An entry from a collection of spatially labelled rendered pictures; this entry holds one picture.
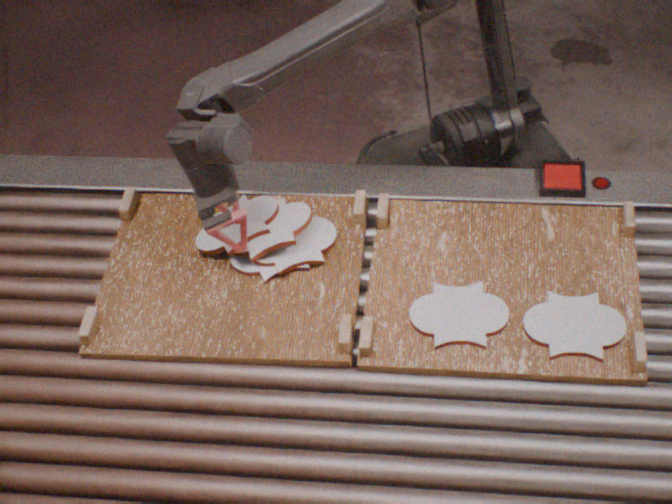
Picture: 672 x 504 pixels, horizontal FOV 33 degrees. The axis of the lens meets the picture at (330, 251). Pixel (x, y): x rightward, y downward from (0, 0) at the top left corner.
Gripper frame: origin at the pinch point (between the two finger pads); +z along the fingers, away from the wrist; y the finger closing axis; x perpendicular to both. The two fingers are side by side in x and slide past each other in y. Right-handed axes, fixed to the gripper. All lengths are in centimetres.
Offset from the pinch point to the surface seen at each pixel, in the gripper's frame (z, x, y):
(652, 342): 27, -50, -31
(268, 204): 0.8, -5.8, 4.7
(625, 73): 102, -110, 154
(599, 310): 22, -45, -26
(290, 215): 1.9, -8.5, 0.7
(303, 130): 74, -10, 157
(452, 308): 15.3, -25.8, -20.3
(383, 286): 12.5, -17.5, -12.1
